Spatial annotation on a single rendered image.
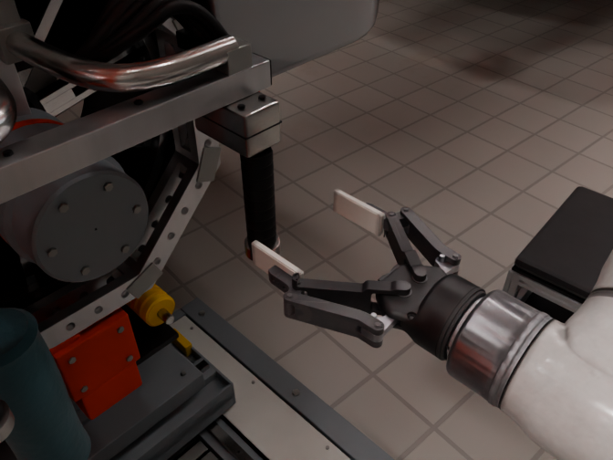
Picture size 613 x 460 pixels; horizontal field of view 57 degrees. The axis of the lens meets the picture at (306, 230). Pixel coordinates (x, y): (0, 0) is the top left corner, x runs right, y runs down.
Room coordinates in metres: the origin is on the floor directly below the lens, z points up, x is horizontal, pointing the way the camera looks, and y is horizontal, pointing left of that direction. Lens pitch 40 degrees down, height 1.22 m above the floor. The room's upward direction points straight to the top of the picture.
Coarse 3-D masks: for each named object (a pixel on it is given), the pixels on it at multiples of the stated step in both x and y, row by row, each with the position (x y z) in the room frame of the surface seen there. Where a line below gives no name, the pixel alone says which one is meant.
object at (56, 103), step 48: (48, 0) 0.71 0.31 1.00; (96, 0) 0.81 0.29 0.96; (144, 48) 0.78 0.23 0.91; (48, 96) 0.68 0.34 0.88; (96, 96) 0.90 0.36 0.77; (144, 144) 0.77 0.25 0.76; (144, 192) 0.73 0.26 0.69; (0, 240) 0.70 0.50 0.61; (0, 288) 0.58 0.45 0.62; (48, 288) 0.60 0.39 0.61
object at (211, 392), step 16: (192, 352) 0.84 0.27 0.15; (208, 368) 0.78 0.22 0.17; (208, 384) 0.75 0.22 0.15; (224, 384) 0.75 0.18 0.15; (192, 400) 0.71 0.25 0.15; (208, 400) 0.71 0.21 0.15; (224, 400) 0.72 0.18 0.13; (176, 416) 0.67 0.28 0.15; (192, 416) 0.66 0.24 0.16; (208, 416) 0.69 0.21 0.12; (160, 432) 0.64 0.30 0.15; (176, 432) 0.63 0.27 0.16; (192, 432) 0.66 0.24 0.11; (128, 448) 0.60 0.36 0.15; (144, 448) 0.60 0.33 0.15; (160, 448) 0.60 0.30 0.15; (176, 448) 0.62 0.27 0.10
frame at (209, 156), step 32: (160, 32) 0.75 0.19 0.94; (192, 128) 0.72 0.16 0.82; (192, 160) 0.72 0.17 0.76; (160, 192) 0.71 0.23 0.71; (192, 192) 0.70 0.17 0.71; (160, 224) 0.67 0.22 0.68; (160, 256) 0.65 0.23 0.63; (64, 288) 0.59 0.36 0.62; (96, 288) 0.61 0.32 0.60; (128, 288) 0.60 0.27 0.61; (64, 320) 0.53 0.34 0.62; (96, 320) 0.56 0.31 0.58
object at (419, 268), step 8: (392, 216) 0.49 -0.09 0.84; (392, 224) 0.47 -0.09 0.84; (400, 224) 0.47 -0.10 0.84; (384, 232) 0.49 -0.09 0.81; (392, 232) 0.46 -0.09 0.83; (400, 232) 0.46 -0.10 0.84; (392, 240) 0.46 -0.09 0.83; (400, 240) 0.45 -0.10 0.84; (408, 240) 0.45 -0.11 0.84; (392, 248) 0.45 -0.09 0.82; (400, 248) 0.43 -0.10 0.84; (408, 248) 0.43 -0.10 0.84; (400, 256) 0.43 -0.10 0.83; (408, 256) 0.41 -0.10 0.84; (416, 256) 0.41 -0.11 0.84; (400, 264) 0.43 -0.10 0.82; (408, 264) 0.41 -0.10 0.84; (416, 264) 0.40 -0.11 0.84; (416, 272) 0.39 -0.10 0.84; (424, 272) 0.39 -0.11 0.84; (416, 280) 0.39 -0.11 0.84
